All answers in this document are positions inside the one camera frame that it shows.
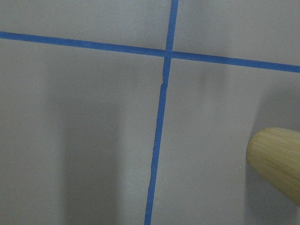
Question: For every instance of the tan bamboo cup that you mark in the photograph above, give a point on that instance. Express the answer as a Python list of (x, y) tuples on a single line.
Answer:
[(274, 154)]

